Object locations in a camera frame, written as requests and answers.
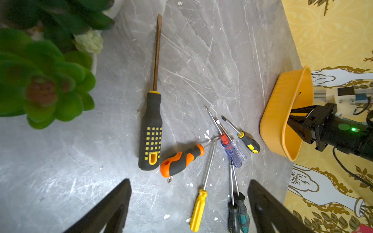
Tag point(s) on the small black yellow screwdriver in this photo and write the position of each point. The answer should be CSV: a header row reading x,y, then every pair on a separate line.
x,y
251,144

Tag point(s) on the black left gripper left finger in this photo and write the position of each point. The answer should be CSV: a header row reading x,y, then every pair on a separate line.
x,y
109,215

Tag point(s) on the yellow plastic storage box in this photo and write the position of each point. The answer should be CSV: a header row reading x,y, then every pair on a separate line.
x,y
294,89

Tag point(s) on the orange black stubby screwdriver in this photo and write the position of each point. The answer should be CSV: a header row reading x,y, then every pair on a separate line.
x,y
180,160

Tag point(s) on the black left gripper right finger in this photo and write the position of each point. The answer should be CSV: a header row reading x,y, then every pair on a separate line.
x,y
269,214

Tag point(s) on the red blue clear screwdriver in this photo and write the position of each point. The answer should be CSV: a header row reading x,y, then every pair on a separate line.
x,y
227,143

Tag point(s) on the large black yellow screwdriver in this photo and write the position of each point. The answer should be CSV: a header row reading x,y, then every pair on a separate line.
x,y
151,125

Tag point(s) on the green black handle screwdriver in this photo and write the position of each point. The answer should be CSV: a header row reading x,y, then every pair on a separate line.
x,y
239,198

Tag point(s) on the yellow handle screwdriver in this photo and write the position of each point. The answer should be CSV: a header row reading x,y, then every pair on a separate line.
x,y
200,203

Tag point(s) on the green artificial succulent plant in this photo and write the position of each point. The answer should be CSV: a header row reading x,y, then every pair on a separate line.
x,y
48,51

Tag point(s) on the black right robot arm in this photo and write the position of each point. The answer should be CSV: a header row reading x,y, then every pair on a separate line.
x,y
349,137

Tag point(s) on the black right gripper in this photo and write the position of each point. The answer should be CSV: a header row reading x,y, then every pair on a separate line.
x,y
309,122

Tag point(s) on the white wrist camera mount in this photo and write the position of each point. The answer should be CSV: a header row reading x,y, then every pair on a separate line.
x,y
349,101

